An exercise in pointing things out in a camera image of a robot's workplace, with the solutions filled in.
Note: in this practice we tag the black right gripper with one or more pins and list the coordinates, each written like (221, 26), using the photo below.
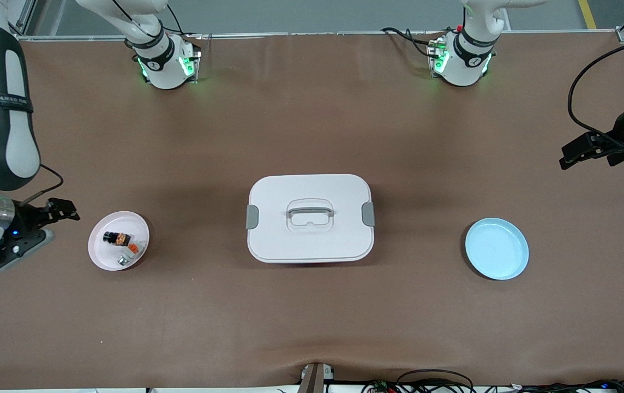
(25, 220)

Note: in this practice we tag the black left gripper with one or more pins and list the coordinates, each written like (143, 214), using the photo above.
(619, 136)

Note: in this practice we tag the black and orange push-button switch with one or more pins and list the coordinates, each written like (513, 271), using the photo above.
(116, 238)

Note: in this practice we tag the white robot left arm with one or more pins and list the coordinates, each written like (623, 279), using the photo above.
(464, 60)

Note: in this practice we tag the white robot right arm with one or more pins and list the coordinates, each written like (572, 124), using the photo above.
(1, 136)

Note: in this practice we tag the pale pink round plate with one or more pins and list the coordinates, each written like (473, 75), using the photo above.
(102, 254)

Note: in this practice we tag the light blue round plate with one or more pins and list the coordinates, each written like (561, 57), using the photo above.
(497, 248)

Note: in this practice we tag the grey box latch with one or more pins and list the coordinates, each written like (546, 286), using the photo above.
(368, 214)
(252, 217)

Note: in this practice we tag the white lidded storage box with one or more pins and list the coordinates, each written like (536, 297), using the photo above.
(312, 243)

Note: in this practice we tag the white and orange switch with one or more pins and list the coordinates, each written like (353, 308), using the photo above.
(133, 254)

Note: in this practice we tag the aluminium table edge rail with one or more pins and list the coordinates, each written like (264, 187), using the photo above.
(317, 34)

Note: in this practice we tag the brown wooden bracket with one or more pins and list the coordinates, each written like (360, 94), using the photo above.
(314, 379)

